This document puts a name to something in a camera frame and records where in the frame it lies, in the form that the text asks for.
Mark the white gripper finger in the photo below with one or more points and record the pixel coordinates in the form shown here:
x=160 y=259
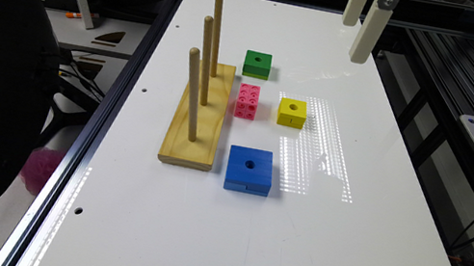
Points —
x=352 y=12
x=369 y=33

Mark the blue block with hole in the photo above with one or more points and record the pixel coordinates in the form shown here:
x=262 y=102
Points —
x=249 y=170

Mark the yellow block with hole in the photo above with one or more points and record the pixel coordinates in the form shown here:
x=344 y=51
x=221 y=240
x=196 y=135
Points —
x=291 y=112

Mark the green block with hole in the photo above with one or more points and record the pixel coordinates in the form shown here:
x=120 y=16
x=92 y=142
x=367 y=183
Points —
x=257 y=65

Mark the pink studded cube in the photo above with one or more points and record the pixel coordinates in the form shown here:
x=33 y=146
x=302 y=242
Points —
x=247 y=100

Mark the back wooden peg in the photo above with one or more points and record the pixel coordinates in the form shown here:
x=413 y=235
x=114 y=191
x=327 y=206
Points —
x=216 y=36

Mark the wooden peg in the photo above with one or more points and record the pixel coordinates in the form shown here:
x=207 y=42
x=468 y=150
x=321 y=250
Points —
x=216 y=36
x=205 y=63
x=194 y=69

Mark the middle wooden peg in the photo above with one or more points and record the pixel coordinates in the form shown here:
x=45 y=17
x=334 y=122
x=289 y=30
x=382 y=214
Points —
x=205 y=63

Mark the front wooden peg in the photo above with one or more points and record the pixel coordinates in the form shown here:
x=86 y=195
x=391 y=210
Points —
x=194 y=69

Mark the wooden peg base board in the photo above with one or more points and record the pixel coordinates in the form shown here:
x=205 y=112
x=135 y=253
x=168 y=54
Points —
x=176 y=148

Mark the white spray bottle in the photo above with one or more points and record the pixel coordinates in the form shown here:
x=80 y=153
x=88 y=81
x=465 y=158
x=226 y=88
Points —
x=85 y=13

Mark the orange marker pen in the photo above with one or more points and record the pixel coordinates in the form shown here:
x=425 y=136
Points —
x=78 y=15

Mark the pink fluffy duster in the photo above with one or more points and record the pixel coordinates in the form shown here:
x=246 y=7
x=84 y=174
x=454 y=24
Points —
x=40 y=165

